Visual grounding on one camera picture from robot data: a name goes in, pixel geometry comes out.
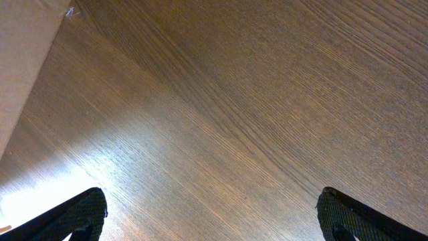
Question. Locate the brown cardboard box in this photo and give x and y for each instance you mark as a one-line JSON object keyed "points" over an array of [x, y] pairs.
{"points": [[28, 28]]}

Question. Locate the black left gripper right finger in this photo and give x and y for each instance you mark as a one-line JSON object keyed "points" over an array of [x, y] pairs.
{"points": [[342, 217]]}

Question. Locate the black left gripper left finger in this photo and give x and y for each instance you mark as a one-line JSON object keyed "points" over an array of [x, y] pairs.
{"points": [[79, 218]]}

